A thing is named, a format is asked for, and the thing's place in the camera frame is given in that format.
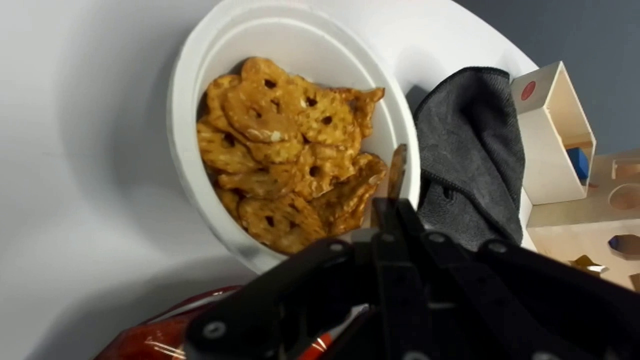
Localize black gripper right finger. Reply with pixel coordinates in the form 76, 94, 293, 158
396, 199, 640, 360

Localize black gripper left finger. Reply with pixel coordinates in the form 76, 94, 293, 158
184, 199, 402, 360

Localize white bowl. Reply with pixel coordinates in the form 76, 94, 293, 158
166, 0, 424, 277

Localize wooden shape sorter box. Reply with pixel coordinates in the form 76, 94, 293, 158
526, 152, 640, 296

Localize brown pretzel crackers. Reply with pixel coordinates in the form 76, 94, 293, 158
194, 57, 390, 257

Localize dark grey cloth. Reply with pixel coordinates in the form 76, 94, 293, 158
406, 66, 528, 250

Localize blue wooden block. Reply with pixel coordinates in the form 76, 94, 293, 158
566, 146, 592, 186

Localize open wooden tray box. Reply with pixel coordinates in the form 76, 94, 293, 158
509, 61, 598, 208

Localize red snack bag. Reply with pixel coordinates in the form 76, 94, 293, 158
93, 287, 337, 360

